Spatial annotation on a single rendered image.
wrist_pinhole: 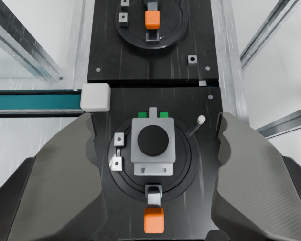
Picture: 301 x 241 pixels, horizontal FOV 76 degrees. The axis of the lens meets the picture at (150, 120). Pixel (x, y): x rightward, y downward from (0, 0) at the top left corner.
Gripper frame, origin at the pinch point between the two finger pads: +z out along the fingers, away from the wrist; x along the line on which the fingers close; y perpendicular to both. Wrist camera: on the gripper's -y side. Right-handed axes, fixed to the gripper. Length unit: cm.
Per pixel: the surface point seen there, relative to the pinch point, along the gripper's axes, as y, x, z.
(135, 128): 4.6, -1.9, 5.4
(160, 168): 9.4, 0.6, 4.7
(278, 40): 2, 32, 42
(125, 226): 21.7, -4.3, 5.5
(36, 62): 1.1, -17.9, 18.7
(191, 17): -4.1, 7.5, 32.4
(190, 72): 4.2, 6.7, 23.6
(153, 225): 12.7, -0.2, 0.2
